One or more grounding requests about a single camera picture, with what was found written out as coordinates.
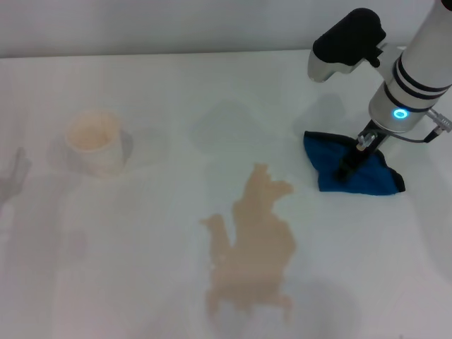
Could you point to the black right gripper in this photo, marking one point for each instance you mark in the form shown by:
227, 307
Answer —
369, 141

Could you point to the blue rag with black trim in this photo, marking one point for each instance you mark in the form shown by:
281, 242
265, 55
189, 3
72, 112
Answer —
374, 176

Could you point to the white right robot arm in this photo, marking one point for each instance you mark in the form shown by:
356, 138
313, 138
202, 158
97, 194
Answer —
413, 70

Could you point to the brown water stain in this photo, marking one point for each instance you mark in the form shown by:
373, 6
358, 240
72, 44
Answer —
254, 247

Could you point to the white paper cup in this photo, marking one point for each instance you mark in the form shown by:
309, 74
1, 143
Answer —
95, 144

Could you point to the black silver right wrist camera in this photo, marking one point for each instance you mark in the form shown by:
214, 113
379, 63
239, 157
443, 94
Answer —
344, 42

